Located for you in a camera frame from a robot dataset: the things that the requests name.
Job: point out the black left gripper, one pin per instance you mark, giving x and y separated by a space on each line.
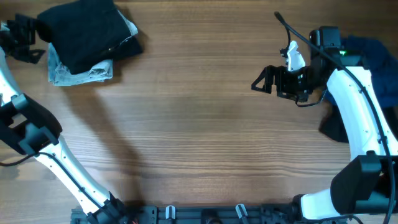
25 28

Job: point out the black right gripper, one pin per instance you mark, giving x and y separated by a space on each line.
281 71

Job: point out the black shorts with snap button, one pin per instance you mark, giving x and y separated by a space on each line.
86 32

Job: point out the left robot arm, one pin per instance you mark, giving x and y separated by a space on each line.
33 131

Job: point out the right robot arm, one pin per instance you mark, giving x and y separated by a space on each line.
368 184

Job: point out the light blue folded denim shorts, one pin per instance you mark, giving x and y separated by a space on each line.
60 75

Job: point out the black garment under blue one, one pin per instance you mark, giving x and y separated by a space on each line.
332 126

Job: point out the blue crumpled garment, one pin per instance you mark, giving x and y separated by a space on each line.
382 65

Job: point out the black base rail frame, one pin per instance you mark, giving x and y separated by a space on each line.
261 214

